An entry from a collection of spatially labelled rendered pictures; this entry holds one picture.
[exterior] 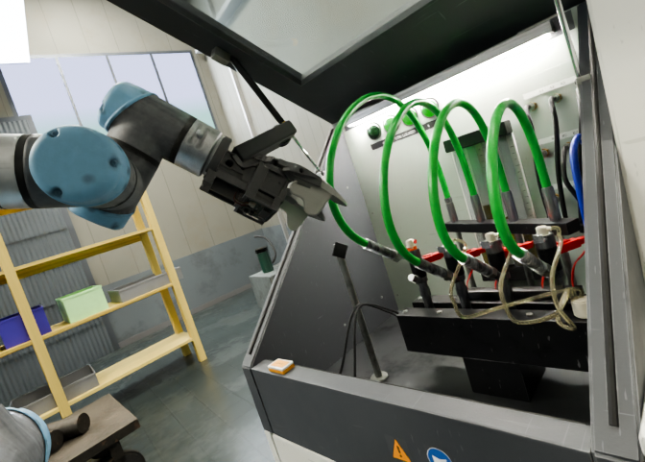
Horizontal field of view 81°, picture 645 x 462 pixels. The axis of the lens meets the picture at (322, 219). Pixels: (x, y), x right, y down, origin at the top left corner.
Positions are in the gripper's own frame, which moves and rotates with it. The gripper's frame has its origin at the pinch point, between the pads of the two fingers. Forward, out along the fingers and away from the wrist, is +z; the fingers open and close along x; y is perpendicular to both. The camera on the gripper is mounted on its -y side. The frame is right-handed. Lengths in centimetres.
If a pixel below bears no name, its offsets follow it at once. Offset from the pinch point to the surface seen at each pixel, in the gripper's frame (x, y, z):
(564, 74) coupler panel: 19, -40, 30
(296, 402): -22.3, 29.2, 14.0
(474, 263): 11.7, 3.7, 20.7
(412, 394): 3.6, 23.4, 20.0
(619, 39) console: 33.8, -23.7, 19.1
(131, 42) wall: -490, -375, -231
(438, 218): 14.3, 1.9, 10.7
